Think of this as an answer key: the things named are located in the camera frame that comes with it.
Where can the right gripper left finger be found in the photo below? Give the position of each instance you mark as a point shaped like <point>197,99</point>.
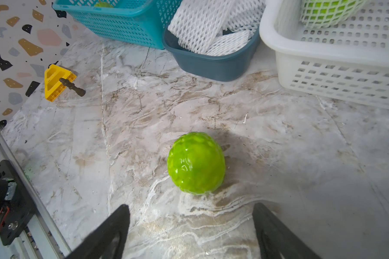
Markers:
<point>108,240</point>

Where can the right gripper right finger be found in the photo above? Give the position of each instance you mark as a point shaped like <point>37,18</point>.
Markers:
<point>275,240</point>

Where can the green custard apple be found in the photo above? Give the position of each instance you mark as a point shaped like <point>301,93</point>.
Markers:
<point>101,4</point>
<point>196,163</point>
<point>326,10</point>

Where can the white foam net sleeve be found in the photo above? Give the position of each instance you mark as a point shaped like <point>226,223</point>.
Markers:
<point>325,24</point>

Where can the pile of white foam nets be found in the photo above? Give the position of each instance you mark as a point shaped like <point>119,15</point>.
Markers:
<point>216,28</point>

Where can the small dark object on table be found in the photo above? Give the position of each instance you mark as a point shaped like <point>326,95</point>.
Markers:
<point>79,91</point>

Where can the yellow triangular plastic piece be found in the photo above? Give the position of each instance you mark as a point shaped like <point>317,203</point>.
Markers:
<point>53,87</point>

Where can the dark teal small bin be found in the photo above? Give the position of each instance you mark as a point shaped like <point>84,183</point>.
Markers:
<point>222,68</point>

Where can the white plastic basket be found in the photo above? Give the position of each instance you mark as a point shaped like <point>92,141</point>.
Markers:
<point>348,61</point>

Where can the teal plastic basket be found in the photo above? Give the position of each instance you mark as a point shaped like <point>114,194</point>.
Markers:
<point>137,22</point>

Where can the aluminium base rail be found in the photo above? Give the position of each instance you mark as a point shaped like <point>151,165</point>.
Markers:
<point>27,230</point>

